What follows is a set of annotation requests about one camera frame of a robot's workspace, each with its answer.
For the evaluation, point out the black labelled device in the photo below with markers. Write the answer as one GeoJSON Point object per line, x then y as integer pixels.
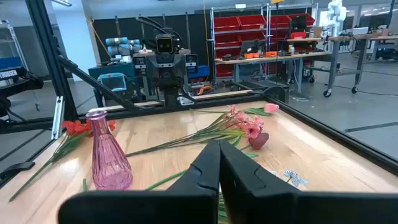
{"type": "Point", "coordinates": [18, 82]}

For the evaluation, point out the blue plastic bin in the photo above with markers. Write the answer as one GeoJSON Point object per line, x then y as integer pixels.
{"type": "Point", "coordinates": [199, 71]}

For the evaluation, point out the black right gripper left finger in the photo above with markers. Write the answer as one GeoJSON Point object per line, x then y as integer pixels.
{"type": "Point", "coordinates": [192, 202]}

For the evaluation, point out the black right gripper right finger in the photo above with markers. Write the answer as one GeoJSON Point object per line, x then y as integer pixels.
{"type": "Point", "coordinates": [264, 205]}

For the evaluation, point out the green flower stem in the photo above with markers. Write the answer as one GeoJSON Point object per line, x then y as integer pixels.
{"type": "Point", "coordinates": [271, 107]}

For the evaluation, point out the blue teach pendant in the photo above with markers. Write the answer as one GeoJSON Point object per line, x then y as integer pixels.
{"type": "Point", "coordinates": [112, 82]}

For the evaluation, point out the silver aluminium bracket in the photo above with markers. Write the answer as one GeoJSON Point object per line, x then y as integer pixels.
{"type": "Point", "coordinates": [58, 118]}

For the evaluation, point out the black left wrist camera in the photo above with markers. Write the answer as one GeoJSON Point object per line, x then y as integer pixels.
{"type": "Point", "coordinates": [164, 45]}

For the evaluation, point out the white corner bracket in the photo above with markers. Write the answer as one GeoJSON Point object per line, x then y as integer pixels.
{"type": "Point", "coordinates": [186, 101]}

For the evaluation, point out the wooden rolling table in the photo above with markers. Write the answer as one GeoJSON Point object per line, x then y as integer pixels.
{"type": "Point", "coordinates": [351, 38]}

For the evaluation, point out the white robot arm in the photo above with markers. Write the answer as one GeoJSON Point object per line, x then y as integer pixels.
{"type": "Point", "coordinates": [335, 15]}

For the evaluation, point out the white veined artificial flower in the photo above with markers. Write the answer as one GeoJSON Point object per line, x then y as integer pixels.
{"type": "Point", "coordinates": [295, 179]}

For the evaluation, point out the pink artificial flower spray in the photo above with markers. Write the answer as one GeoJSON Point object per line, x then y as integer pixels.
{"type": "Point", "coordinates": [251, 130]}

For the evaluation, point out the black table edge frame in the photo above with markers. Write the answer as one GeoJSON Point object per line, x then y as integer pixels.
{"type": "Point", "coordinates": [342, 137]}

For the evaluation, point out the black flat bracket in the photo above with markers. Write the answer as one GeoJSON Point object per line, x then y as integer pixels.
{"type": "Point", "coordinates": [15, 169]}

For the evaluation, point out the pink ribbed glass vase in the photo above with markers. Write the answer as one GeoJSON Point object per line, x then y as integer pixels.
{"type": "Point", "coordinates": [109, 165]}

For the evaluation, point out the black diagonal frame brace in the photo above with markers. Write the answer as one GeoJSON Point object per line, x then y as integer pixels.
{"type": "Point", "coordinates": [93, 82]}

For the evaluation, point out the blue grey robot arm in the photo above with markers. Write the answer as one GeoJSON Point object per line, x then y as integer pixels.
{"type": "Point", "coordinates": [119, 46]}

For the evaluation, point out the black frame post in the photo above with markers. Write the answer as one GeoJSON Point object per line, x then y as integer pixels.
{"type": "Point", "coordinates": [46, 62]}

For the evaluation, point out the wooden top workbench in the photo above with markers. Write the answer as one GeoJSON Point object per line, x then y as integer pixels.
{"type": "Point", "coordinates": [273, 57]}

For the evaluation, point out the red storage bin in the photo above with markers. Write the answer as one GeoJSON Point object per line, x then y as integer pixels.
{"type": "Point", "coordinates": [308, 18]}
{"type": "Point", "coordinates": [252, 21]}
{"type": "Point", "coordinates": [226, 23]}
{"type": "Point", "coordinates": [280, 21]}

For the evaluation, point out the red artificial flower spray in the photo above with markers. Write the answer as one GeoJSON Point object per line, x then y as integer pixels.
{"type": "Point", "coordinates": [76, 127]}

